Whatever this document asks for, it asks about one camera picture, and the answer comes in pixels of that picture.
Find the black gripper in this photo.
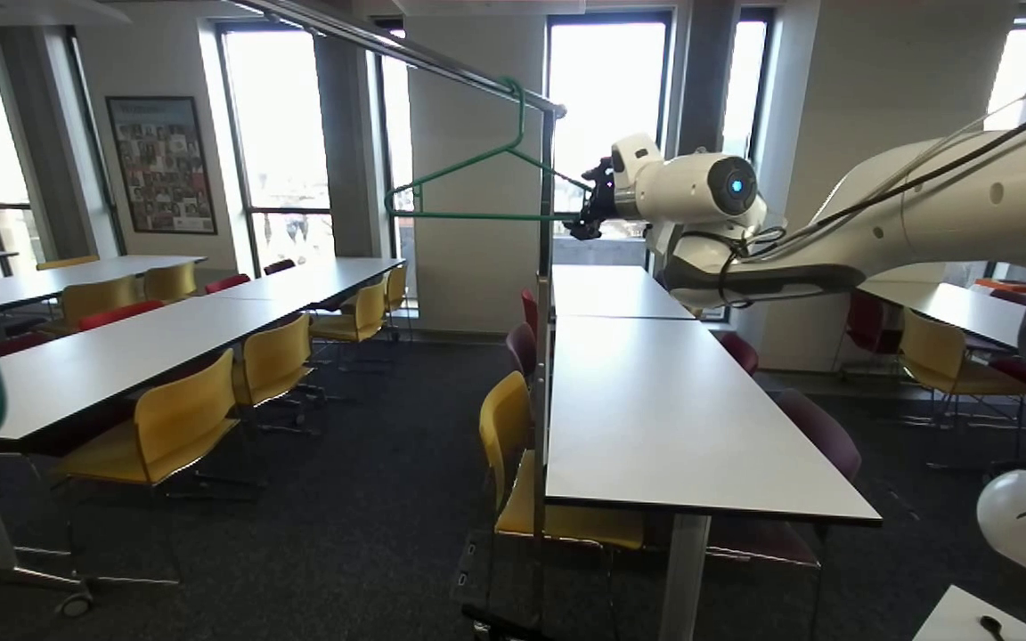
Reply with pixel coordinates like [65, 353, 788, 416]
[560, 151, 626, 244]

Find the purple chair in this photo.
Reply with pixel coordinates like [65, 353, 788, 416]
[502, 322, 543, 384]
[769, 389, 871, 479]
[712, 328, 765, 376]

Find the red chair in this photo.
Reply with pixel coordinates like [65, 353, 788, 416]
[69, 295, 168, 333]
[845, 288, 900, 356]
[516, 288, 546, 337]
[974, 274, 1026, 305]
[199, 269, 254, 300]

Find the white rectangular table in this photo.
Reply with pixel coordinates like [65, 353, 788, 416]
[546, 258, 699, 322]
[857, 274, 1026, 356]
[0, 284, 309, 447]
[0, 251, 210, 320]
[543, 313, 889, 528]
[239, 251, 406, 308]

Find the metal clothes rack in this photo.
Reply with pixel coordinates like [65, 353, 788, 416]
[239, 0, 572, 632]

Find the framed colourful wall picture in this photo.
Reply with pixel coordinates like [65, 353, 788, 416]
[103, 91, 223, 238]

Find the yellow plastic chair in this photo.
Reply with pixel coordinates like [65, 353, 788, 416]
[136, 258, 205, 302]
[895, 305, 1026, 403]
[306, 274, 392, 348]
[58, 274, 142, 332]
[476, 365, 648, 551]
[49, 345, 245, 492]
[382, 258, 415, 315]
[233, 308, 319, 411]

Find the green plastic hanger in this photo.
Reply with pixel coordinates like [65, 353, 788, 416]
[387, 74, 597, 227]

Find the black cable bundle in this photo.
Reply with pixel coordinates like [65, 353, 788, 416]
[651, 85, 1026, 295]

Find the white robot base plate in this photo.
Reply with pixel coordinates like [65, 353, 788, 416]
[910, 579, 1026, 641]

